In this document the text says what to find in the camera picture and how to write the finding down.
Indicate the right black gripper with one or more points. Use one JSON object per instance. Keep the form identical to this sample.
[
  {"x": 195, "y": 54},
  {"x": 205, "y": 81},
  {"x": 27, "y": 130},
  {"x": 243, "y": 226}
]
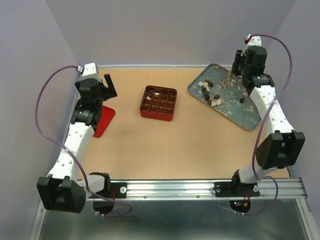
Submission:
[{"x": 239, "y": 56}]

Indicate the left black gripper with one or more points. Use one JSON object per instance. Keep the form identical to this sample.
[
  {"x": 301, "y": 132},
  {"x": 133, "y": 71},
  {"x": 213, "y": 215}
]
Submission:
[{"x": 107, "y": 95}]

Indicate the metal tongs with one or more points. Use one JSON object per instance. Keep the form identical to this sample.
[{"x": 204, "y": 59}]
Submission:
[{"x": 226, "y": 82}]

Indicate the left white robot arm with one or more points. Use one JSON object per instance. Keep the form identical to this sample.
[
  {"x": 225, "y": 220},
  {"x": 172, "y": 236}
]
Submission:
[{"x": 61, "y": 190}]

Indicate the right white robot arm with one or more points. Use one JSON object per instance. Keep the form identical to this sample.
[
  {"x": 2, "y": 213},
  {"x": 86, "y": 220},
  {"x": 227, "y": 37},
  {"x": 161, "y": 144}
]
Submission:
[{"x": 282, "y": 144}]

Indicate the brown oval chocolate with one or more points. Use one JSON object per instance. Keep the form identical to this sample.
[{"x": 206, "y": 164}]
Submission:
[{"x": 216, "y": 97}]

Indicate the white cone chocolate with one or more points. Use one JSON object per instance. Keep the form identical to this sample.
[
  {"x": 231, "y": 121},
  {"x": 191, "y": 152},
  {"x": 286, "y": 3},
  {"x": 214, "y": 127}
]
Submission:
[{"x": 205, "y": 86}]

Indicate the white round chocolate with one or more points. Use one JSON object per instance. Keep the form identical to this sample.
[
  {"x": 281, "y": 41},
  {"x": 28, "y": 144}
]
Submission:
[{"x": 218, "y": 102}]

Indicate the red chocolate box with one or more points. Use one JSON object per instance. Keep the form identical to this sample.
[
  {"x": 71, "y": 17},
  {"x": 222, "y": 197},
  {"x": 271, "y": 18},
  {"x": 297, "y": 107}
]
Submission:
[{"x": 160, "y": 107}]

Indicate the red box lid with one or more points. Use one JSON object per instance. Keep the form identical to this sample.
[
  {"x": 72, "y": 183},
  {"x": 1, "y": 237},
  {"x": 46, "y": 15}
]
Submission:
[{"x": 107, "y": 116}]

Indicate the blue floral tray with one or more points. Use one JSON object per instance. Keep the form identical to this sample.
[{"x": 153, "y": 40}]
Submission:
[{"x": 236, "y": 104}]

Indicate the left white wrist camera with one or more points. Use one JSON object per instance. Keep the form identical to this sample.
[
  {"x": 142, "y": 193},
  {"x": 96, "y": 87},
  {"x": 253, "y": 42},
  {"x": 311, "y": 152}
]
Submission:
[{"x": 90, "y": 71}]

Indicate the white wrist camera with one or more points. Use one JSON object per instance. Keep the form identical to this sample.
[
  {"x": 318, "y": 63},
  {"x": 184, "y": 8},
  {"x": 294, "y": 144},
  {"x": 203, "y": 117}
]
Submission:
[
  {"x": 252, "y": 40},
  {"x": 90, "y": 71}
]

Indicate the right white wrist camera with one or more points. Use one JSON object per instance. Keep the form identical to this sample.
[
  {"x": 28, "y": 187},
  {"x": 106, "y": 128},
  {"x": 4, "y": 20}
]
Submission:
[{"x": 252, "y": 40}]

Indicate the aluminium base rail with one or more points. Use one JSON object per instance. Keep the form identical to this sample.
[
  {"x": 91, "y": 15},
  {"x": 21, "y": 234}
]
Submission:
[{"x": 206, "y": 189}]

